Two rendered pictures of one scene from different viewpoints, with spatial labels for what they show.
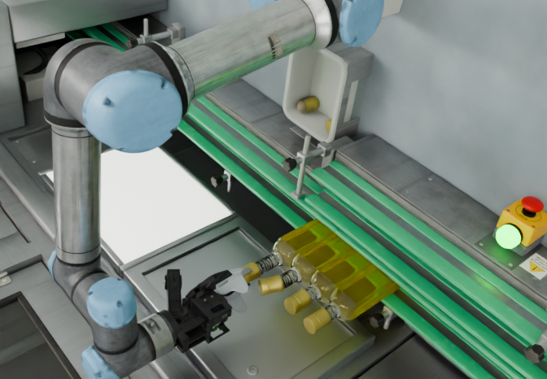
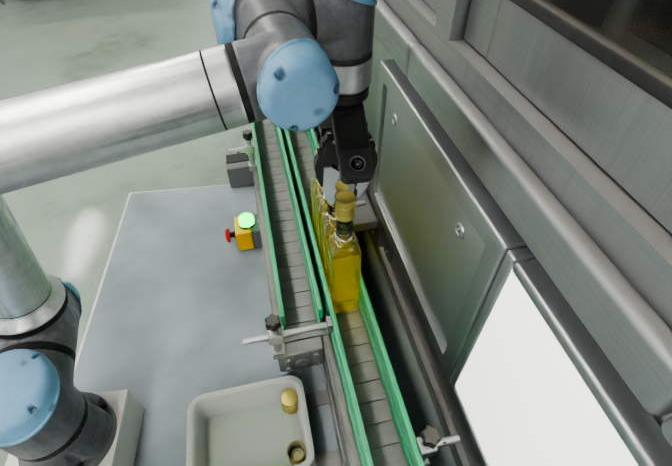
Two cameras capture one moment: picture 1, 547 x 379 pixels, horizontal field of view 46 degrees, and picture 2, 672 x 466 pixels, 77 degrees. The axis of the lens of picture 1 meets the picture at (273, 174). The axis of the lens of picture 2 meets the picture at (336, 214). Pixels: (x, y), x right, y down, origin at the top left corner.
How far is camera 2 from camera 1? 1.44 m
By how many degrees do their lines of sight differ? 84
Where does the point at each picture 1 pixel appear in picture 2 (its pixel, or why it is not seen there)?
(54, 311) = (627, 129)
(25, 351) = not seen: outside the picture
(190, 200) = (494, 441)
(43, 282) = not seen: outside the picture
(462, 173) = (255, 288)
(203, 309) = not seen: hidden behind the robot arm
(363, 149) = not seen: hidden behind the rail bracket
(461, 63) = (167, 332)
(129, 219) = (548, 414)
